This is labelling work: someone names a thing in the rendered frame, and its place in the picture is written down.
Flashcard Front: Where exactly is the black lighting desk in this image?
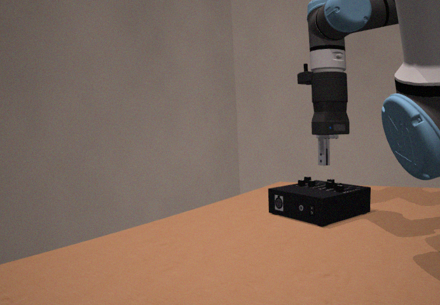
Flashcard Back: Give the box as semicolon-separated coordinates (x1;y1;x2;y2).
268;177;371;227

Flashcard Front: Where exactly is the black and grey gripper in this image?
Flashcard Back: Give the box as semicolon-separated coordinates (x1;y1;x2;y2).
298;49;350;166

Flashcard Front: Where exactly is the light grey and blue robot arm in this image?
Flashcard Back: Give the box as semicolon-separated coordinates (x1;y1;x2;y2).
307;0;440;180

